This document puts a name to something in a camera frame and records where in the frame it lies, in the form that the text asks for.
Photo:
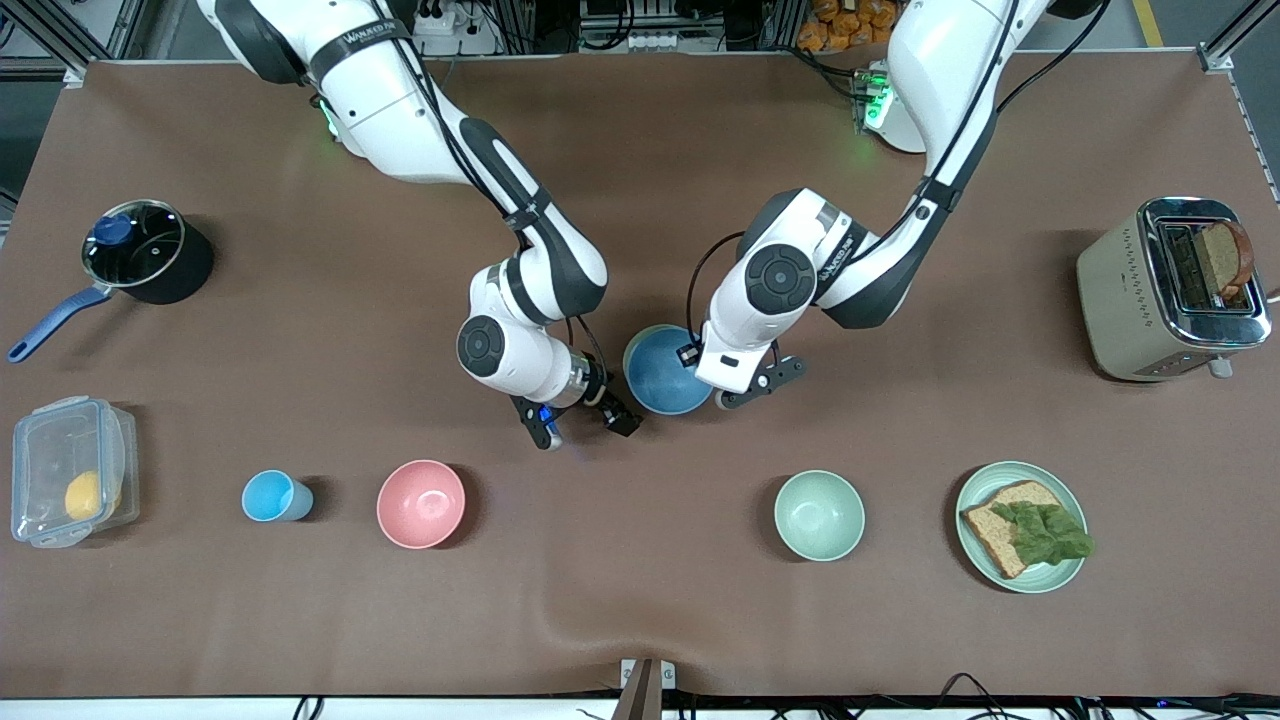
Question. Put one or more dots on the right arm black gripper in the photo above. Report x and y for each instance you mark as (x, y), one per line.
(602, 393)

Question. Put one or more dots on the blue bowl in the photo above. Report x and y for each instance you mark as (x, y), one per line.
(665, 375)

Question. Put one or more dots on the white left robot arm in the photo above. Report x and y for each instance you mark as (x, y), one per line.
(940, 80)

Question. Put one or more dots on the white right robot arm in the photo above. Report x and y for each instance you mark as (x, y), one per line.
(400, 110)

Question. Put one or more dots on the light green bowl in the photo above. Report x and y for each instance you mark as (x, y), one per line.
(819, 516)

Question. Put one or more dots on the pink bowl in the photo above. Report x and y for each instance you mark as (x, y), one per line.
(420, 505)

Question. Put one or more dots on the white power strip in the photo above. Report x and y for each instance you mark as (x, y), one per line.
(435, 22)
(655, 42)

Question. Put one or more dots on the brown bread slice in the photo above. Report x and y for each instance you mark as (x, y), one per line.
(990, 540)

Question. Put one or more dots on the blue plastic cup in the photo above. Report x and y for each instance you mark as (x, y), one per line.
(270, 497)

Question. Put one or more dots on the orange snack packets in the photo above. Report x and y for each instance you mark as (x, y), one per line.
(850, 25)

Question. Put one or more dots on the green lettuce leaf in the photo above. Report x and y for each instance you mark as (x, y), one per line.
(1045, 535)

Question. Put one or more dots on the light green plate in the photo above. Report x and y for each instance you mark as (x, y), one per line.
(1040, 580)

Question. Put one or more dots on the beige and chrome toaster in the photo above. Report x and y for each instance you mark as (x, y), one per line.
(1115, 300)

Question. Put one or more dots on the glass lid with blue knob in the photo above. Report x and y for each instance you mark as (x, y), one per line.
(135, 245)

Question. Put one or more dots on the toast slice in toaster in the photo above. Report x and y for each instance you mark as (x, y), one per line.
(1222, 255)

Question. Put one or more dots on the yellow lemon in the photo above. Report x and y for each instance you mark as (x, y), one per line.
(84, 495)

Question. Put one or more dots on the clear plastic container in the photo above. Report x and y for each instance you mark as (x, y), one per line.
(40, 470)

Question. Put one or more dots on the metal table edge bracket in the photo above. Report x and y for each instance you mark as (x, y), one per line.
(645, 685)

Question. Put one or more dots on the aluminium frame profile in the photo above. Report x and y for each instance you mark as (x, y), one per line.
(1235, 40)

